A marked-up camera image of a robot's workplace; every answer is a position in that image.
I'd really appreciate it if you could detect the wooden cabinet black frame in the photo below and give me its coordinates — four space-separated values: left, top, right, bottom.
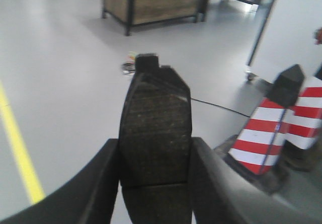
102 0 208 36

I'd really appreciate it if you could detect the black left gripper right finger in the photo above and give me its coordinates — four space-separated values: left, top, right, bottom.
189 137 321 223

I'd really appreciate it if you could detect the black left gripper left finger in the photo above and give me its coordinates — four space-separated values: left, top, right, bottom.
1 139 119 223

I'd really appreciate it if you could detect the red white traffic cone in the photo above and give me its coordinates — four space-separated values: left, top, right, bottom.
214 64 305 194

